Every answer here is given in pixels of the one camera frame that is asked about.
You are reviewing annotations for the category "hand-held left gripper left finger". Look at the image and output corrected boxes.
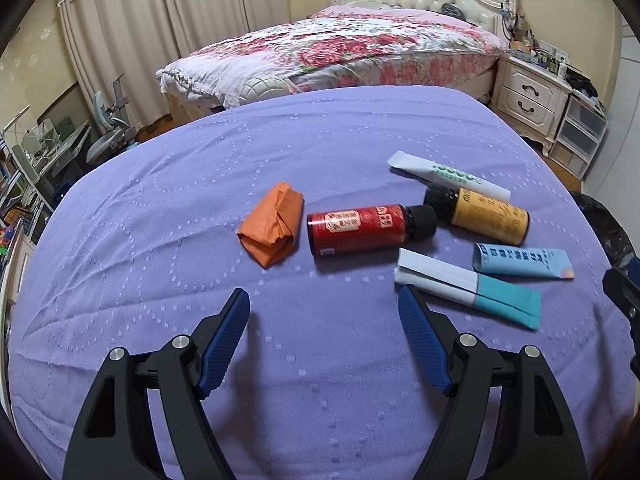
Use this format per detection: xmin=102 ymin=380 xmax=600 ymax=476
xmin=62 ymin=287 xmax=251 ymax=480

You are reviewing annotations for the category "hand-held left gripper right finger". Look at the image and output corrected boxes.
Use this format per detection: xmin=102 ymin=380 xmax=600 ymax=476
xmin=397 ymin=284 xmax=588 ymax=480

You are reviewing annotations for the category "bin with black liner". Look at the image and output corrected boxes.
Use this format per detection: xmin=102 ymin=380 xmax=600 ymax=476
xmin=567 ymin=190 xmax=633 ymax=271

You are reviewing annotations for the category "teal and white carton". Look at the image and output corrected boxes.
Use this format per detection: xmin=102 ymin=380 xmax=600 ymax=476
xmin=393 ymin=247 xmax=542 ymax=331

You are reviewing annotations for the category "light blue tube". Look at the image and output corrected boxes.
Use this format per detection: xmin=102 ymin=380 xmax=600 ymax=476
xmin=472 ymin=242 xmax=576 ymax=280

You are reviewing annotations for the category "orange paper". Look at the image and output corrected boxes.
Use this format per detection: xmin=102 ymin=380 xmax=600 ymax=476
xmin=236 ymin=182 xmax=305 ymax=268

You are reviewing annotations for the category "red bottle with black cap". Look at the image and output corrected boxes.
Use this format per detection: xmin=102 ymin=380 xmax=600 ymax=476
xmin=306 ymin=203 xmax=437 ymax=260

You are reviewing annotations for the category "yellow bottle with black cap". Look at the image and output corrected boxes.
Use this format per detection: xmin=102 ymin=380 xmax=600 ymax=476
xmin=423 ymin=184 xmax=531 ymax=247

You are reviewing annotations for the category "white tube with green print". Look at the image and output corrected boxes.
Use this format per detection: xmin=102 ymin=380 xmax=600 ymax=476
xmin=387 ymin=151 xmax=512 ymax=202

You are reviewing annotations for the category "clear plastic drawer unit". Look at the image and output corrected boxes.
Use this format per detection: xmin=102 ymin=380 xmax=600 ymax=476
xmin=552 ymin=95 xmax=610 ymax=181

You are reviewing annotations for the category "white wardrobe door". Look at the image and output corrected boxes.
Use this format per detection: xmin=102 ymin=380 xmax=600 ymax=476
xmin=585 ymin=10 xmax=640 ymax=201

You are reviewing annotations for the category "purple tablecloth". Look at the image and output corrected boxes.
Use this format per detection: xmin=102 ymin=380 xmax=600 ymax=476
xmin=5 ymin=85 xmax=636 ymax=480

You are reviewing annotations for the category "black cloth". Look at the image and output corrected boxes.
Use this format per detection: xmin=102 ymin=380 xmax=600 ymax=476
xmin=565 ymin=67 xmax=601 ymax=98

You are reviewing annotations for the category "white nightstand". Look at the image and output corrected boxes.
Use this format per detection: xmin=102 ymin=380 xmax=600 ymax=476
xmin=487 ymin=52 xmax=573 ymax=153

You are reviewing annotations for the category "grey desk chair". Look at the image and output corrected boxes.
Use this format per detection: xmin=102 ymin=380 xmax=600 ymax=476
xmin=85 ymin=75 xmax=138 ymax=163

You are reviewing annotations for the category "cluster of small bottles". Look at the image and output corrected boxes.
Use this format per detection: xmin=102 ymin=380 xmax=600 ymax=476
xmin=500 ymin=0 xmax=571 ymax=73

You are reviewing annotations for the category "bookshelf with books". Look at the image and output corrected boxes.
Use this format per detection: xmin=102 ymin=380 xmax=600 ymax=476
xmin=0 ymin=130 xmax=56 ymax=281

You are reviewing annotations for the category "grey study desk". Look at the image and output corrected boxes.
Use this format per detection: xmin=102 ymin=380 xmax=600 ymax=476
xmin=10 ymin=120 xmax=93 ymax=196

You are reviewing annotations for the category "pink floral quilt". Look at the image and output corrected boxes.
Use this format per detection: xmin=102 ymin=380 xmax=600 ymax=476
xmin=156 ymin=4 xmax=507 ymax=108

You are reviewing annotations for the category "beige curtain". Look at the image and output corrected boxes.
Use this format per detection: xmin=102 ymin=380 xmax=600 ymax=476
xmin=165 ymin=0 xmax=291 ymax=58
xmin=57 ymin=0 xmax=181 ymax=131

